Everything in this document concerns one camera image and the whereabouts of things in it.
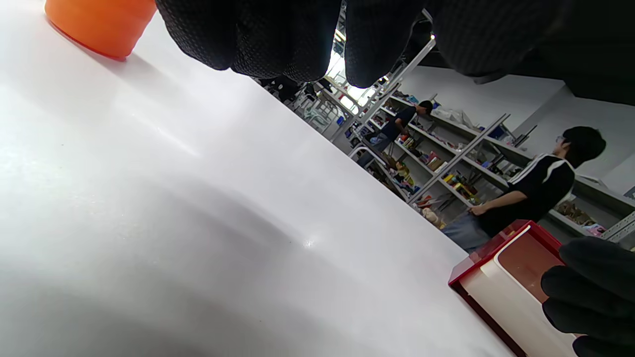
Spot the person's left hand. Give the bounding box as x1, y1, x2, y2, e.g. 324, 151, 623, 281
155, 0, 635, 106

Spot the red tea bag box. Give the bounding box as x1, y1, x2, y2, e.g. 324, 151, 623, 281
448, 220, 578, 357

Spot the person's right hand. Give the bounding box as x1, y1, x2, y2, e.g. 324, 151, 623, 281
541, 237, 635, 357

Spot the orange cup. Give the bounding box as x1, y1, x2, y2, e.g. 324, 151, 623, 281
45, 0, 158, 60

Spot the grey metal shelving unit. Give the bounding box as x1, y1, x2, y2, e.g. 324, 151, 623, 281
347, 94, 635, 248

